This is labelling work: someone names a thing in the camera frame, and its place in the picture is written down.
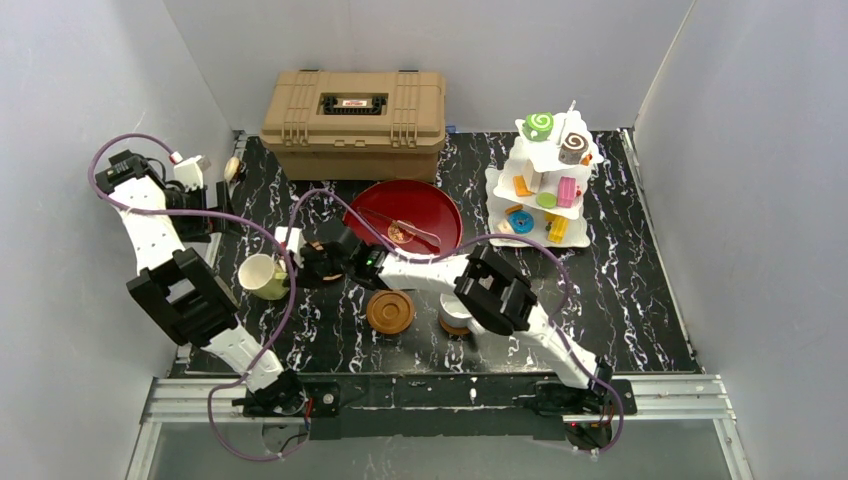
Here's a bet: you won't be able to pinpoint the yellow green mug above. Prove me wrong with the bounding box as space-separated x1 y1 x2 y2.
237 253 289 301

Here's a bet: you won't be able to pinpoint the pink handled metal tongs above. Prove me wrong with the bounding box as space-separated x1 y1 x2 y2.
357 208 442 252

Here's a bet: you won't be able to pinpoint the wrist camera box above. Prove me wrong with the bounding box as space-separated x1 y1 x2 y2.
169 151 210 192
274 226 306 269

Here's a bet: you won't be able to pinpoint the green toy macaron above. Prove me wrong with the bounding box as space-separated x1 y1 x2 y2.
535 192 558 209

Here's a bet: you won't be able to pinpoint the white round toy mochi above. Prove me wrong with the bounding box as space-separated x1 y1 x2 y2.
496 220 515 234

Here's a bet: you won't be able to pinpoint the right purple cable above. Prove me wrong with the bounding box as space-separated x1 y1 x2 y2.
284 188 625 454

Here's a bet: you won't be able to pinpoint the white toy cake slice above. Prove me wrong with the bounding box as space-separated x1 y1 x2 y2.
522 160 544 194

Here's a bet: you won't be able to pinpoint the tan plastic toolbox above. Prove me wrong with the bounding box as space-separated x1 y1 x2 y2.
259 70 447 183

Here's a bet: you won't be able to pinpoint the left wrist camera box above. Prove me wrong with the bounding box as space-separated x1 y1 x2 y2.
169 151 210 192

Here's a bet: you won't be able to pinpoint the red round tray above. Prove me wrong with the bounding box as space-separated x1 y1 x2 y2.
351 180 463 254

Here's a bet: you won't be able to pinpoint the green swirl roll cake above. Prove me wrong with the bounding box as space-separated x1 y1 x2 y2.
521 112 555 142

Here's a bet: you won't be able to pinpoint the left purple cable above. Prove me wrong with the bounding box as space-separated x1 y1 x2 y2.
87 133 301 463

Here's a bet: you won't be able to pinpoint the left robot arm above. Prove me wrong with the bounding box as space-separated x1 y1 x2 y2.
94 150 306 416

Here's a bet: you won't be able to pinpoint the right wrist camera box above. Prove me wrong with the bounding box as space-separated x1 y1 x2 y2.
274 226 306 269

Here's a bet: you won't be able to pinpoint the yellow toy cake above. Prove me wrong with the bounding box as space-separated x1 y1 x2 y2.
546 214 570 245

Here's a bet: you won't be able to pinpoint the brown swirl roll cake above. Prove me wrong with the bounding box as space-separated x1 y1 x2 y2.
558 132 590 165

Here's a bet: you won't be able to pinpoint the orange toy cake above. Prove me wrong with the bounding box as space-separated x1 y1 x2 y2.
513 175 533 197

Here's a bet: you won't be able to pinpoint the purple cable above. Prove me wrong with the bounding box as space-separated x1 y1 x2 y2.
87 133 301 463
284 188 625 454

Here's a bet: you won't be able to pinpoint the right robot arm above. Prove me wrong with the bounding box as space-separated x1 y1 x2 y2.
282 222 613 398

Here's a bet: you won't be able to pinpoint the white grey mug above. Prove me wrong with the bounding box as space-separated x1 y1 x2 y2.
439 294 485 335

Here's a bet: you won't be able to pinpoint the blue toy donut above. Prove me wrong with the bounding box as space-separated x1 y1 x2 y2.
506 210 535 235

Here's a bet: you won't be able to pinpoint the pink toy cake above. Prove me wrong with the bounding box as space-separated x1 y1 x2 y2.
557 176 578 208

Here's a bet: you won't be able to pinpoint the white tiered cake stand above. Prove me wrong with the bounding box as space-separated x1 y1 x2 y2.
486 105 604 248

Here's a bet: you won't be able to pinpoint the wooden coaster stack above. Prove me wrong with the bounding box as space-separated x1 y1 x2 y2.
297 242 344 289

